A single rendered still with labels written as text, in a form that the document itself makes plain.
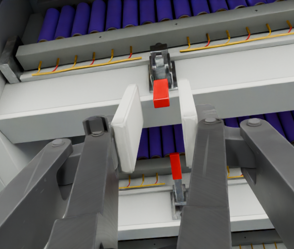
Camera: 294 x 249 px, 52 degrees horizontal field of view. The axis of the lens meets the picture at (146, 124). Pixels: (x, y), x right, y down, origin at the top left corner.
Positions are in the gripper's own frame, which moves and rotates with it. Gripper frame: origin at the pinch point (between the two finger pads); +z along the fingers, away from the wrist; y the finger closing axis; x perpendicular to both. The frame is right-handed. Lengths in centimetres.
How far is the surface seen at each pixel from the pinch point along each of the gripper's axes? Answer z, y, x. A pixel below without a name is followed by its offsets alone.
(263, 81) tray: 10.9, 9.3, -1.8
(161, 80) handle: 7.6, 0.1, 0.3
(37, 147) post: 17.4, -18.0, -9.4
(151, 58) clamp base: 12.1, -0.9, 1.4
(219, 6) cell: 18.6, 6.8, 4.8
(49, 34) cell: 18.8, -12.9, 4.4
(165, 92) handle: 5.3, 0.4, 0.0
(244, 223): 15.3, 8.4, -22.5
